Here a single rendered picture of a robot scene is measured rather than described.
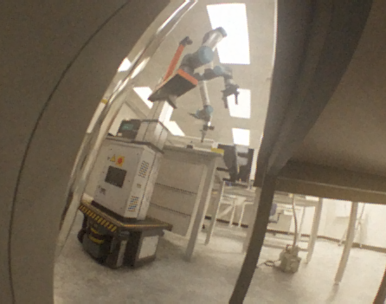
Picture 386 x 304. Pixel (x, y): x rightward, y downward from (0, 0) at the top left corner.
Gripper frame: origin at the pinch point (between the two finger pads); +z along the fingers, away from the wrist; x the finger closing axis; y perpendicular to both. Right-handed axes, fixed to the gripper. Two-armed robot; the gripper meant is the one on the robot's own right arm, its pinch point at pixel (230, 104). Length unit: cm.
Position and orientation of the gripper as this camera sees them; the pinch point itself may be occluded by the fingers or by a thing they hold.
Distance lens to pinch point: 139.0
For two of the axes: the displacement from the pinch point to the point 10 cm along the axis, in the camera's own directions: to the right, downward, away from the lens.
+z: 0.5, 10.0, 0.2
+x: 4.4, 0.0, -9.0
